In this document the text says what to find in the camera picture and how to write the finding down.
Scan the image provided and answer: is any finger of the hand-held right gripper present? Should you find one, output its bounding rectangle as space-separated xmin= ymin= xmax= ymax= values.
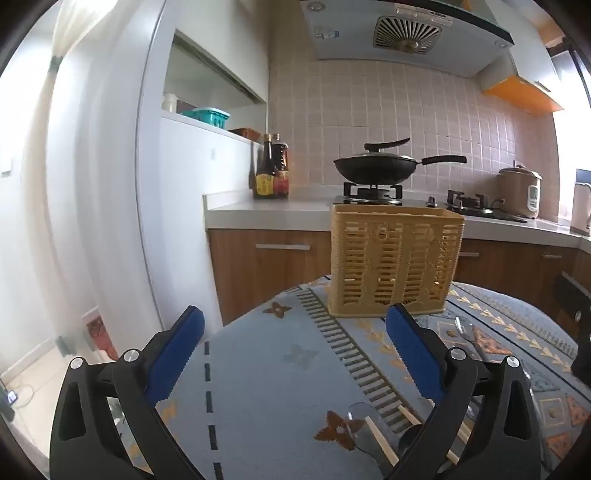
xmin=555 ymin=271 xmax=591 ymax=384

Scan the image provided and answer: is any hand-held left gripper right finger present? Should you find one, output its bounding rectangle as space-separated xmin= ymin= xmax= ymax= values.
xmin=385 ymin=302 xmax=543 ymax=480

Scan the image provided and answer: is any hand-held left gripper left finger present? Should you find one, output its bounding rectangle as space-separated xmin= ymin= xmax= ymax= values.
xmin=50 ymin=305 xmax=206 ymax=480

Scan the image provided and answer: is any yellow plastic utensil basket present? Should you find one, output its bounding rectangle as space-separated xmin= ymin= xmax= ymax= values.
xmin=329 ymin=204 xmax=466 ymax=318

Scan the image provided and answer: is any red floor mat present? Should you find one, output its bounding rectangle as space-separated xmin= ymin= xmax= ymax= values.
xmin=85 ymin=316 xmax=118 ymax=363

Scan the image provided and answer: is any pale electric kettle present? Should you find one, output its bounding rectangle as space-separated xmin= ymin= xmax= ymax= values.
xmin=570 ymin=182 xmax=591 ymax=232

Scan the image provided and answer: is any blue patterned tablecloth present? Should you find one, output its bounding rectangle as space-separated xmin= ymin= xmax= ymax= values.
xmin=157 ymin=274 xmax=591 ymax=480

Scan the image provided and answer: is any beige rice cooker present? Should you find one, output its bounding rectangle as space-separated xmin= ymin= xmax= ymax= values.
xmin=498 ymin=164 xmax=543 ymax=219

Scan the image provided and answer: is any gas stove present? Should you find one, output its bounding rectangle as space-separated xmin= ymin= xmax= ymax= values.
xmin=333 ymin=182 xmax=527 ymax=223

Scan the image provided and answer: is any black wok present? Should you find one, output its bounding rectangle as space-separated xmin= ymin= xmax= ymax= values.
xmin=333 ymin=154 xmax=468 ymax=184

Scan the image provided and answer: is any dark sauce bottle yellow label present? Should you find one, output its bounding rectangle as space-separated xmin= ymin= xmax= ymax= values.
xmin=253 ymin=134 xmax=278 ymax=200

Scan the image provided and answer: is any dark sauce bottle red label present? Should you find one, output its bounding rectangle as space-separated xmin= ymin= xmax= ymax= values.
xmin=270 ymin=134 xmax=290 ymax=199

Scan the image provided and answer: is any black wok lid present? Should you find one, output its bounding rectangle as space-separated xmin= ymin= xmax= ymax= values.
xmin=339 ymin=137 xmax=416 ymax=160

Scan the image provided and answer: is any teal plastic basket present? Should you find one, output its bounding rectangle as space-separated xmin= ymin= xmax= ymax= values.
xmin=182 ymin=107 xmax=232 ymax=130

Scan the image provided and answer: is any range hood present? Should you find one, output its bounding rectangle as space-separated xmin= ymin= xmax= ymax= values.
xmin=300 ymin=0 xmax=515 ymax=78

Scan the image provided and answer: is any orange wall cabinet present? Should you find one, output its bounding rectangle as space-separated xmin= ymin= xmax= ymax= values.
xmin=480 ymin=51 xmax=566 ymax=114

